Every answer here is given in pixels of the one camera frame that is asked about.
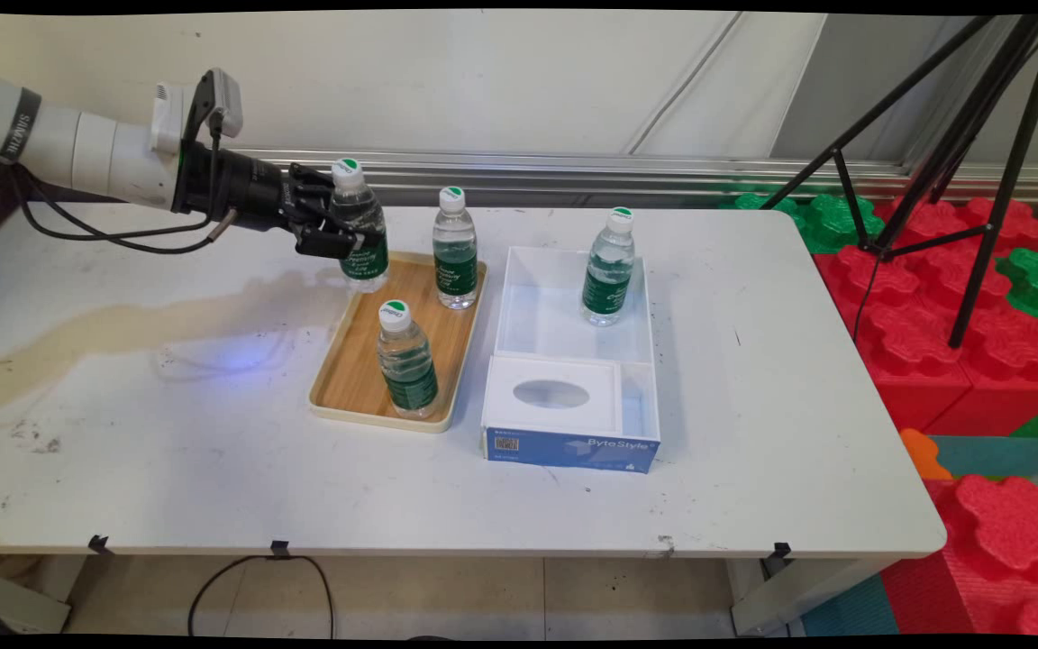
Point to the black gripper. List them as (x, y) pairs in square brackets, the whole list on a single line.
[(240, 189)]

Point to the water bottle green label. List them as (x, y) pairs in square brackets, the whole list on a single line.
[(406, 370), (366, 270), (456, 261), (607, 288)]

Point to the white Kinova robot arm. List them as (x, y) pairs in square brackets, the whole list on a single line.
[(95, 149)]

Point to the wooden tray cream rim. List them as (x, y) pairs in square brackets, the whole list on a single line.
[(352, 379)]

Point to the white box blue side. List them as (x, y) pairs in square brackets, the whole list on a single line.
[(564, 446)]

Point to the black table edge clip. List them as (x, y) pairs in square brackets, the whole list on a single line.
[(100, 544), (781, 550), (279, 549)]

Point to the white table leg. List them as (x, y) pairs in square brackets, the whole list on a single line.
[(780, 599), (23, 608)]

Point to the large red foam block stack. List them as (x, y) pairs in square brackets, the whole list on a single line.
[(915, 351)]

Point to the orange foam piece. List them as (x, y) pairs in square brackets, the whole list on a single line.
[(920, 455)]

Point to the teal foam mat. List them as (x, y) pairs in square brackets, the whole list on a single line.
[(997, 455), (852, 613)]

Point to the black tripod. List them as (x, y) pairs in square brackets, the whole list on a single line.
[(1015, 167)]

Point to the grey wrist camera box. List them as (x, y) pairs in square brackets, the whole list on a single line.
[(223, 95)]

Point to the aluminium wall rail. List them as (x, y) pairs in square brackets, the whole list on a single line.
[(573, 171)]

